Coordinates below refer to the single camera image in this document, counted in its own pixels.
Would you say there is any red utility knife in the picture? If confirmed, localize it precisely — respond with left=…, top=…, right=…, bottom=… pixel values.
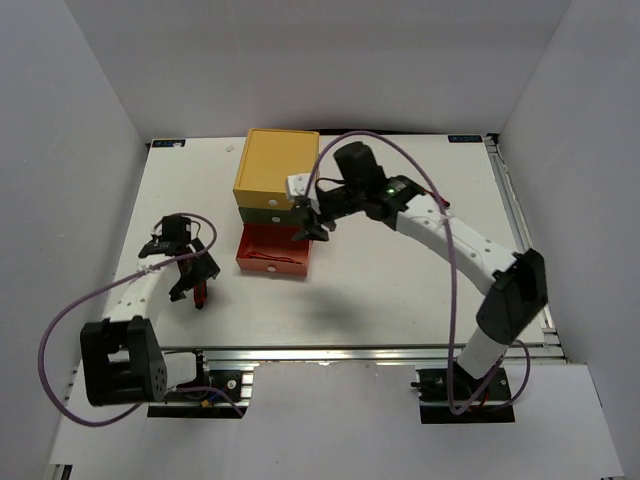
left=424, top=189, right=451, bottom=210
left=245, top=251, right=302, bottom=265
left=193, top=280, right=208, bottom=310

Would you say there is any red bottom drawer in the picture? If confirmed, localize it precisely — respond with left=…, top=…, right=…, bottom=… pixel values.
left=236, top=224, right=312, bottom=277

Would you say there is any yellow top drawer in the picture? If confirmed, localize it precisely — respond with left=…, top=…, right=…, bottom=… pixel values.
left=233, top=189, right=293, bottom=210

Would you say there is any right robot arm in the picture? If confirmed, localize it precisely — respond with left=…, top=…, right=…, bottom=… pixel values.
left=285, top=141, right=548, bottom=399

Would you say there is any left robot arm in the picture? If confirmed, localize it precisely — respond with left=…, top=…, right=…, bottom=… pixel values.
left=80, top=214, right=220, bottom=406

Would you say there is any yellow drawer cabinet shell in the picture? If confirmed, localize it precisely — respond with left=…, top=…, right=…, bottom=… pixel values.
left=233, top=128, right=320, bottom=191

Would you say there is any right blue table sticker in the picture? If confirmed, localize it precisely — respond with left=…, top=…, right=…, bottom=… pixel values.
left=447, top=135, right=484, bottom=144

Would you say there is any blue table sticker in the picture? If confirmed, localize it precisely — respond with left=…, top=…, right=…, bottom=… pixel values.
left=151, top=139, right=186, bottom=148
left=447, top=135, right=484, bottom=144

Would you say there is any left blue table sticker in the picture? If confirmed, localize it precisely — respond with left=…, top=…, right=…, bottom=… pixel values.
left=151, top=139, right=186, bottom=148

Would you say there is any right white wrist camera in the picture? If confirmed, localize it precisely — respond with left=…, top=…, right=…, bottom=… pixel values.
left=285, top=173, right=320, bottom=213

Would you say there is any aluminium front rail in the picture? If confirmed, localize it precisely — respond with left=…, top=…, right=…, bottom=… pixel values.
left=162, top=344, right=567, bottom=368

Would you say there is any aluminium rail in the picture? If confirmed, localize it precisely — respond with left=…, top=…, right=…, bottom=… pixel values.
left=162, top=344, right=567, bottom=368
left=484, top=133, right=567, bottom=362

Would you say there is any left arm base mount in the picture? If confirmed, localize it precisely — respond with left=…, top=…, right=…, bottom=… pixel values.
left=147, top=349, right=249, bottom=420

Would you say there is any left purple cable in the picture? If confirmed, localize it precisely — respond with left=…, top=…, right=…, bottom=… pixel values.
left=38, top=214, right=246, bottom=428

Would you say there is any aluminium right side rail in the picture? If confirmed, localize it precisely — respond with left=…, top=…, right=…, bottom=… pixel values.
left=484, top=133, right=567, bottom=362

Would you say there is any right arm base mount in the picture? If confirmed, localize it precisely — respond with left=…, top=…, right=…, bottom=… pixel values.
left=409, top=367, right=516, bottom=425

